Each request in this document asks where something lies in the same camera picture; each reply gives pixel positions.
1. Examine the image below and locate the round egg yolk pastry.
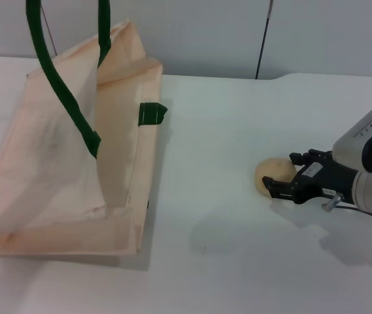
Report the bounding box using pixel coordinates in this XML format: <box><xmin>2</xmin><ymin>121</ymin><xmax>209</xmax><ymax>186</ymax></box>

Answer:
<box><xmin>254</xmin><ymin>157</ymin><xmax>298</xmax><ymax>198</ymax></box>

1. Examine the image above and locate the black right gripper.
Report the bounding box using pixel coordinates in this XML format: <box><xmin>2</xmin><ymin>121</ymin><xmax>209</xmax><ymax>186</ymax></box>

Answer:
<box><xmin>262</xmin><ymin>148</ymin><xmax>359</xmax><ymax>206</ymax></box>

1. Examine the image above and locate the cream handbag with green handles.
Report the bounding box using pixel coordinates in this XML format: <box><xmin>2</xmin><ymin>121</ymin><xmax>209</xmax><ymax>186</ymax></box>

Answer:
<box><xmin>0</xmin><ymin>0</ymin><xmax>169</xmax><ymax>260</ymax></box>

